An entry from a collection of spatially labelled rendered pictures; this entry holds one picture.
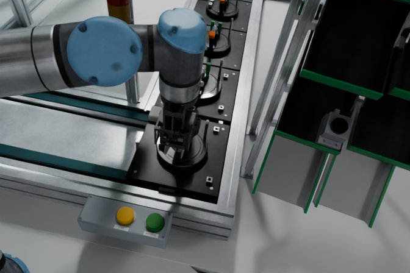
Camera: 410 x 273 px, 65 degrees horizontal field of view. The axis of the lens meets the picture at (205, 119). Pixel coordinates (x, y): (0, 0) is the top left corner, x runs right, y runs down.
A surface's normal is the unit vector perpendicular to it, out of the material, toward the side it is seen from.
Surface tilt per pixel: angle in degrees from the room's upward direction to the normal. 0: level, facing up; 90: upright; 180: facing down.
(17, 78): 81
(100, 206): 0
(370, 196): 45
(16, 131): 0
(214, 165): 0
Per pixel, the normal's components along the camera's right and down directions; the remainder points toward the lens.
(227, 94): 0.10, -0.66
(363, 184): -0.18, 0.03
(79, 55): 0.18, 0.24
